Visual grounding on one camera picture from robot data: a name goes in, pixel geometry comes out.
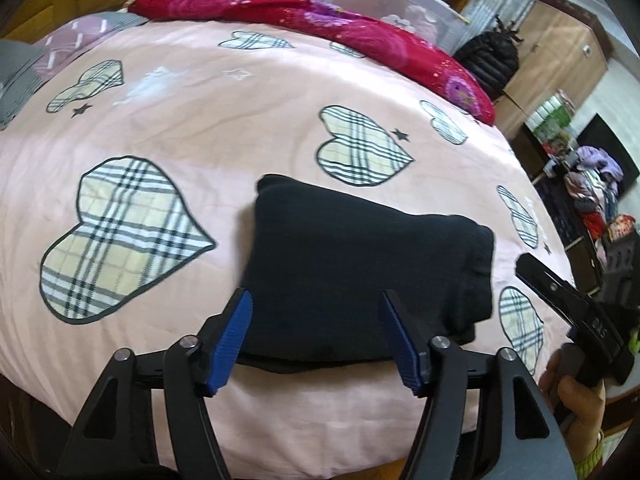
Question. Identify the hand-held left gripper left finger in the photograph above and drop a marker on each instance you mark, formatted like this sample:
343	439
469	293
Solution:
230	345

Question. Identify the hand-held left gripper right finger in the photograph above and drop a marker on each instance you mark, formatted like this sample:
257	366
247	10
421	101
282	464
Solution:
402	345

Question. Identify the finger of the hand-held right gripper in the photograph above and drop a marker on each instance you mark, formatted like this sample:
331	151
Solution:
545	282

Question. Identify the black pants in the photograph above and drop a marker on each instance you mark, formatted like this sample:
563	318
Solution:
350	270

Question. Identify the person's right hand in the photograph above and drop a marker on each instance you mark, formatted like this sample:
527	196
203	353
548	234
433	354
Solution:
575	410

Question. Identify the dark cabinet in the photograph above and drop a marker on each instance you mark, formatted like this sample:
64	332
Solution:
565	220

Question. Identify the grey plastic stool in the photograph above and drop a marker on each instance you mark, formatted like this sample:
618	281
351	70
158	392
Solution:
622	270

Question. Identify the red patterned bag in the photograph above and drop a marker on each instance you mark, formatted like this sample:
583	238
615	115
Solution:
622	226

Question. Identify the pile of clothes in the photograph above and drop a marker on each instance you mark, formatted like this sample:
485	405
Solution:
592	180

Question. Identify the yellow green wristband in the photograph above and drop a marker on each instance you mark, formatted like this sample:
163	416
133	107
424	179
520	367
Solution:
590	460

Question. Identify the black flat screen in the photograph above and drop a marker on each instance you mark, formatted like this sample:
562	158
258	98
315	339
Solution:
607	140

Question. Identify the stack of green white packets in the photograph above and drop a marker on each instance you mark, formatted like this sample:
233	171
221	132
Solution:
547	115

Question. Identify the pink heart print bed sheet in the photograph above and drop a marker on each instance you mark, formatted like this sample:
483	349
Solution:
200	125

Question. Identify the black puffer jacket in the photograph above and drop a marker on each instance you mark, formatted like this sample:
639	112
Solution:
485	60

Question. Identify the wooden wardrobe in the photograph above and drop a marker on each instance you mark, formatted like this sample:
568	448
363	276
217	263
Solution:
555	50

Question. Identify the red floral quilt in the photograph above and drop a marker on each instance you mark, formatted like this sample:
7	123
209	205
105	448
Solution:
350	25

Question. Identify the purple grey pillow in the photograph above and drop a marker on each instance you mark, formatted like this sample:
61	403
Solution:
75	35

